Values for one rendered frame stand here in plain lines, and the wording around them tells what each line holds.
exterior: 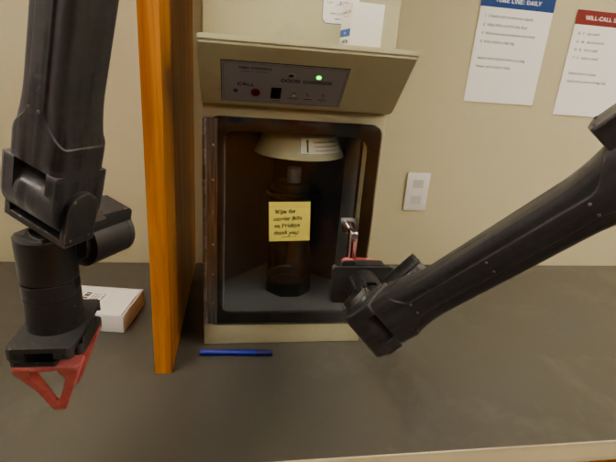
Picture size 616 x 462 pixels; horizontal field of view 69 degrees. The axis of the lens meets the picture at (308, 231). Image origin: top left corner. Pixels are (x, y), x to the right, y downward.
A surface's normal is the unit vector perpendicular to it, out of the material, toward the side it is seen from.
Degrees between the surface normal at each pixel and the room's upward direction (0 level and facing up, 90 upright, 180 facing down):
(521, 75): 90
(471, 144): 90
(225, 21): 90
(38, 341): 0
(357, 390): 0
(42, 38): 90
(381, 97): 135
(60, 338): 0
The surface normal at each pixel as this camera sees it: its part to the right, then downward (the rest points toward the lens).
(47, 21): -0.38, 0.29
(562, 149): 0.15, 0.34
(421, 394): 0.07, -0.94
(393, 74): 0.05, 0.91
